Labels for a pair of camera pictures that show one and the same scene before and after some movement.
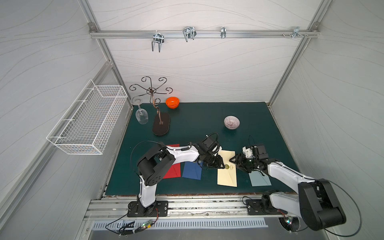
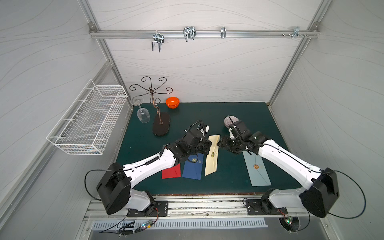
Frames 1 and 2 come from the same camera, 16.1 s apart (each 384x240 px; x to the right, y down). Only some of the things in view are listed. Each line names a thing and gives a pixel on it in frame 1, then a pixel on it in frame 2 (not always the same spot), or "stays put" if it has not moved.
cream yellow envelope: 227,176 → 212,158
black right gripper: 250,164 → 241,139
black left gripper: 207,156 → 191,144
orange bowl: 172,102 stays put
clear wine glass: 141,114 stays put
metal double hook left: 158,37 stays put
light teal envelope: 257,179 stays put
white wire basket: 89,124 stays put
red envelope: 175,171 stays put
